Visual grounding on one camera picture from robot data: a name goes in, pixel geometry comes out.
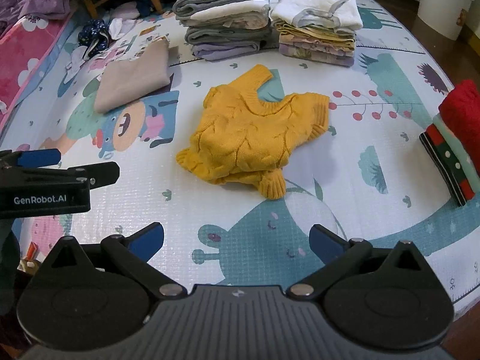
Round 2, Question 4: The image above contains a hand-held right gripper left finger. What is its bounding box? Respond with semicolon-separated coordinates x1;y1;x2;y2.
44;222;188;301

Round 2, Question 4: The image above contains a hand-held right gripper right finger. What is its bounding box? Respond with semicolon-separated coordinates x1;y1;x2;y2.
287;224;432;301

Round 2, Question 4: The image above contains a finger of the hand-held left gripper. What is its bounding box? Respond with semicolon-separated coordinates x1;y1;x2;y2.
0;148;62;170
62;162;121;192

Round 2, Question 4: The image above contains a yellow knit sweater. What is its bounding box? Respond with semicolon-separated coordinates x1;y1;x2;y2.
176;64;331;200

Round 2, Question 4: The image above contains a printed play mat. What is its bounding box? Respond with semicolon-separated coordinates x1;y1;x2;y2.
0;0;480;323

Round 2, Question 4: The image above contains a pink flowered mat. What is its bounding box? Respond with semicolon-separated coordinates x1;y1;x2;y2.
0;15;81;132

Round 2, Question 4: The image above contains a navy dotted cloth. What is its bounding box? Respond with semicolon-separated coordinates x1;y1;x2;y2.
77;19;111;61

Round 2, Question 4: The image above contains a small white cloth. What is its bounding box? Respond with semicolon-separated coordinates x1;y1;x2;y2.
109;17;137;40

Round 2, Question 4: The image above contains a purple fluffy cloth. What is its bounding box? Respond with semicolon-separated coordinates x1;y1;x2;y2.
0;0;72;36

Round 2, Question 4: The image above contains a mint folded garment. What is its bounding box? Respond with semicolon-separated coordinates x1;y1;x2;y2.
431;116;480;186

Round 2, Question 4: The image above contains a plain lavender folded garment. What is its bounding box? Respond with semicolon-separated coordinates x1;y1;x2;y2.
191;41;263;62

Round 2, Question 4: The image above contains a pink patterned folded garment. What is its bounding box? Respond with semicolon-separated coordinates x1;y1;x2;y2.
279;41;355;59

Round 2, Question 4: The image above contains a beige floral folded garment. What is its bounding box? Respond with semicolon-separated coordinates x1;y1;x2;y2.
185;13;272;31

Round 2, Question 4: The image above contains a yellow folded garment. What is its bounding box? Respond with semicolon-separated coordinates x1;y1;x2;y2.
274;22;357;51

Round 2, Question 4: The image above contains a white quilted folded garment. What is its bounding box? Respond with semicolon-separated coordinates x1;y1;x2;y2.
270;0;364;32

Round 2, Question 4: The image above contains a white plastic bucket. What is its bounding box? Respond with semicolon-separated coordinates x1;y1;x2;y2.
416;0;477;42

